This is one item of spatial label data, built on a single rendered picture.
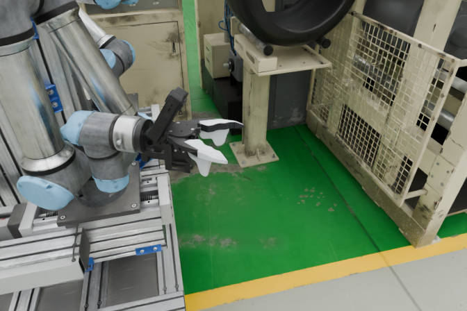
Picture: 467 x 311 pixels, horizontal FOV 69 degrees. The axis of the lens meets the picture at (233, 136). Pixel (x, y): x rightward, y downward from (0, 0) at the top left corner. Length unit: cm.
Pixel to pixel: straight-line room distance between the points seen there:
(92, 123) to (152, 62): 149
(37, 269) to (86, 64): 58
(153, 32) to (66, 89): 108
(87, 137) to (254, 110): 146
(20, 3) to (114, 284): 109
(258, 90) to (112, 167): 137
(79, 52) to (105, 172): 26
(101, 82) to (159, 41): 135
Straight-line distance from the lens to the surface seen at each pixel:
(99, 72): 83
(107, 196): 105
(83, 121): 75
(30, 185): 88
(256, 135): 219
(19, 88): 77
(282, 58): 170
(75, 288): 156
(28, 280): 114
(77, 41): 82
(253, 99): 204
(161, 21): 213
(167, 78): 225
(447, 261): 204
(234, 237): 184
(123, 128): 70
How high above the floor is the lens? 144
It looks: 35 degrees down
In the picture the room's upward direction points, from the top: straight up
